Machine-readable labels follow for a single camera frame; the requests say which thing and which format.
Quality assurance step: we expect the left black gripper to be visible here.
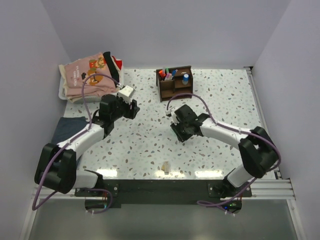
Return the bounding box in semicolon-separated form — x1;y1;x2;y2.
110;93;140;122

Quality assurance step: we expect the brown wooden desk organizer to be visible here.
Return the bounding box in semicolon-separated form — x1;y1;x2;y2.
155;65;194;102

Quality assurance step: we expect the blue grey sharpener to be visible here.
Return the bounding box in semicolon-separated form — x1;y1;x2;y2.
182;73;190;86

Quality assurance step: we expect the orange black highlighter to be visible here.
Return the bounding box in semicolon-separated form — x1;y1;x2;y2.
159;70;167;81

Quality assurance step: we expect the beige eraser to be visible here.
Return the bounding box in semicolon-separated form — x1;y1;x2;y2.
161;161;170;172

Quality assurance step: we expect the red clear pen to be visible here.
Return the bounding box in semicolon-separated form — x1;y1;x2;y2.
162;67;166;80

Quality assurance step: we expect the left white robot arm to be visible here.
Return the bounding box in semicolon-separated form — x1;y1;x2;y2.
34;93;140;196

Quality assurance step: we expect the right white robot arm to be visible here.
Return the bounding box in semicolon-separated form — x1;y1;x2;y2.
165;104;281;197

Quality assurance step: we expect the black red folded garment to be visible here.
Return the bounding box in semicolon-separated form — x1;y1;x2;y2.
103;51;123;83

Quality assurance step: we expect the pink pixel-print shirt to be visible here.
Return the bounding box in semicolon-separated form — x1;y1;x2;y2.
58;52;123;103

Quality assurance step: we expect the blue folded cloth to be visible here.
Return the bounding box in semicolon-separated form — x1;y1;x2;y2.
51;116;88;145

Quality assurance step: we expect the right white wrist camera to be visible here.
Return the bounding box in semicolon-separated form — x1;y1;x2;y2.
165;108;179;125

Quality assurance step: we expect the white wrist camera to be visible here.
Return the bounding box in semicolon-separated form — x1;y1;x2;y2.
165;108;179;125
117;85;135;103

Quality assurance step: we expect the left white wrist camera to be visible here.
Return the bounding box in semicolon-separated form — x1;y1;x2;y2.
117;85;135;103

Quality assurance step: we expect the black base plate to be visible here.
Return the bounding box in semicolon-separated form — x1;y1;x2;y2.
74;179;252;210

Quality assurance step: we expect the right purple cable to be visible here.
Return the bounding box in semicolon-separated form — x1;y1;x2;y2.
166;92;281;213

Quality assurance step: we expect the purple cable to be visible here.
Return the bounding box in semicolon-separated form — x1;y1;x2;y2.
166;92;281;213
32;73;125;215

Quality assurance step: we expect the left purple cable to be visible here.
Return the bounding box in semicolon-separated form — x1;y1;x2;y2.
32;73;125;215

